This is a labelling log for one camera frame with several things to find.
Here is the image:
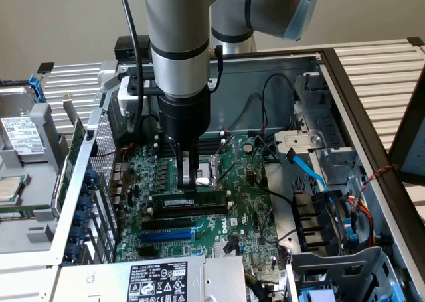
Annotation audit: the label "silver chipset heatsink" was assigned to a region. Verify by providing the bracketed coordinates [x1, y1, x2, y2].
[213, 238, 242, 258]

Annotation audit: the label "silver hard disk white label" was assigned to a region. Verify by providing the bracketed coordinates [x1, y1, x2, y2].
[0, 84, 48, 164]

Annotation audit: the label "long black expansion slot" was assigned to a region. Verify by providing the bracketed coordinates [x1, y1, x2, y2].
[141, 216, 193, 232]

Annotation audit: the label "black red looped wire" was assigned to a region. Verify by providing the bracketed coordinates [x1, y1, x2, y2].
[228, 92, 265, 133]

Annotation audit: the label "RAM slot white latches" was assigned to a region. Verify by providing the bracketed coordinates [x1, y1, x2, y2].
[153, 137, 228, 153]
[147, 202, 232, 216]
[153, 131, 227, 145]

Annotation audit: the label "blue disk caddy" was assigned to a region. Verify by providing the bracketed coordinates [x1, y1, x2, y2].
[0, 73, 46, 104]

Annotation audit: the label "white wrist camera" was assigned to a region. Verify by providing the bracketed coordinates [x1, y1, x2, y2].
[117, 77, 149, 117]

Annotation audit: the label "green RAM stick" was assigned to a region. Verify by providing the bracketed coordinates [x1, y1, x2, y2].
[0, 208, 52, 221]
[151, 188, 230, 210]

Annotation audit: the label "yellow red power wires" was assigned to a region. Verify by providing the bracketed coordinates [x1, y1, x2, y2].
[346, 195, 370, 224]

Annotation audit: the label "green graphics card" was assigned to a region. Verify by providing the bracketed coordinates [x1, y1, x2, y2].
[55, 94, 86, 212]

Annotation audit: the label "blue SATA wire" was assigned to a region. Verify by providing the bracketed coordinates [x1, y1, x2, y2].
[285, 147, 337, 207]

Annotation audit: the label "metal socket cover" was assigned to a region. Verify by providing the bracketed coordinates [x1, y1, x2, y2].
[212, 135, 239, 183]

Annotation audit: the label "red black twisted wire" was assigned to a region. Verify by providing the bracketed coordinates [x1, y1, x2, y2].
[89, 142, 137, 162]
[359, 163, 399, 200]

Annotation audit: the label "grey drive tray assembly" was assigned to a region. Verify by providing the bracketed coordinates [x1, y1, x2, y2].
[0, 101, 69, 255]

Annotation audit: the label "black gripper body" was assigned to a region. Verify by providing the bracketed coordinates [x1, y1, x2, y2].
[157, 91, 213, 150]

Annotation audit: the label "black fan shroud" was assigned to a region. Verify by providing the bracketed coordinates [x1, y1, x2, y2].
[291, 189, 350, 254]

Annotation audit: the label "black motherboard wire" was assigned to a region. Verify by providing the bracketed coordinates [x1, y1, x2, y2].
[250, 141, 296, 205]

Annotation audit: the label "blue card retention clip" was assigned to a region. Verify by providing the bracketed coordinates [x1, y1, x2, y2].
[64, 244, 82, 262]
[78, 195, 93, 213]
[69, 226, 86, 245]
[83, 168, 98, 192]
[73, 210, 90, 228]

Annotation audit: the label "black box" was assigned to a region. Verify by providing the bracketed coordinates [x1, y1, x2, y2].
[114, 35, 152, 60]

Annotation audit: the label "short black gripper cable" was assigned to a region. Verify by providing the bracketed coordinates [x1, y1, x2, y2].
[209, 44, 224, 93]

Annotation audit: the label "grey power supply unit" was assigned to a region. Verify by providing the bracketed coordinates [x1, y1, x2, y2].
[49, 254, 248, 302]

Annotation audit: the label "green Dell motherboard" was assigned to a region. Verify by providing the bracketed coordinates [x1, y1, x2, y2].
[114, 133, 290, 276]

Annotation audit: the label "open metal PC case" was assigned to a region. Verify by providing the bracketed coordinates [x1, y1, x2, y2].
[49, 47, 425, 302]

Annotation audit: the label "black camera cable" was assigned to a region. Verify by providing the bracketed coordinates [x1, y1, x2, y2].
[117, 0, 149, 133]

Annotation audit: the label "silver CPU chip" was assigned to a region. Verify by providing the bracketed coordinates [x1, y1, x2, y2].
[0, 175, 27, 206]

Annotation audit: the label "black wire with plug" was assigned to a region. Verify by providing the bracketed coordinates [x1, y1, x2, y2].
[141, 113, 166, 141]

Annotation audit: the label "blue plastic fan clip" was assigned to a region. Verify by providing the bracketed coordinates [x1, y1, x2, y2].
[344, 224, 359, 247]

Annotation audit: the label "CPU socket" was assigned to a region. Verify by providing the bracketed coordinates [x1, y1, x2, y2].
[171, 154, 227, 193]

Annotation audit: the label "blue expansion slot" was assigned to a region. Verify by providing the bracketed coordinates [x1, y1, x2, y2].
[139, 229, 196, 246]

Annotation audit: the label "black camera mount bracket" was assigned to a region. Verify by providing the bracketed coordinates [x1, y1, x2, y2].
[127, 73, 165, 97]

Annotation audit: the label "silver metal disk bay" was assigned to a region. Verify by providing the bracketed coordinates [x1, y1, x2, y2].
[274, 72, 365, 196]

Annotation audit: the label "black framed panel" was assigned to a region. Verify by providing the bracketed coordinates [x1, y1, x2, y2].
[387, 78, 425, 187]

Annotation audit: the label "dark grey drive cage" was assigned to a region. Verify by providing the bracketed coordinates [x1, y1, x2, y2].
[286, 245, 411, 302]

